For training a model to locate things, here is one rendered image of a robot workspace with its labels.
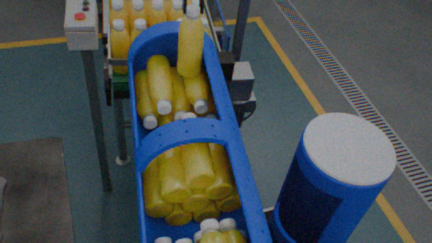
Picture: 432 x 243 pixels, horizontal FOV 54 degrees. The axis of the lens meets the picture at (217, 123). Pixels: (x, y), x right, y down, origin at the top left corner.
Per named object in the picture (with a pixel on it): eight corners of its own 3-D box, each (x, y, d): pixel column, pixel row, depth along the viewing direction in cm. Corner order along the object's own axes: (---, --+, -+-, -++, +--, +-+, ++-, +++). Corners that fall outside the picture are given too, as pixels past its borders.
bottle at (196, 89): (200, 52, 130) (210, 94, 118) (203, 69, 136) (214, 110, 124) (178, 57, 130) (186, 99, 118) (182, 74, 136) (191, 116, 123)
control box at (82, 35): (68, 51, 147) (63, 25, 140) (71, 18, 160) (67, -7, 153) (98, 50, 149) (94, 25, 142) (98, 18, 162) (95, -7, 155)
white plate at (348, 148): (329, 99, 139) (328, 102, 140) (287, 148, 123) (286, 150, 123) (409, 143, 129) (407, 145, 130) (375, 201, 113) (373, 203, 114)
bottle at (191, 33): (171, 71, 124) (174, 13, 111) (187, 61, 128) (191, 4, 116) (190, 81, 121) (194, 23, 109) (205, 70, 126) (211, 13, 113)
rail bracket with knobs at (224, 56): (208, 84, 158) (211, 63, 151) (205, 72, 163) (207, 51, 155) (234, 83, 160) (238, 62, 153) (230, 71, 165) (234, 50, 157)
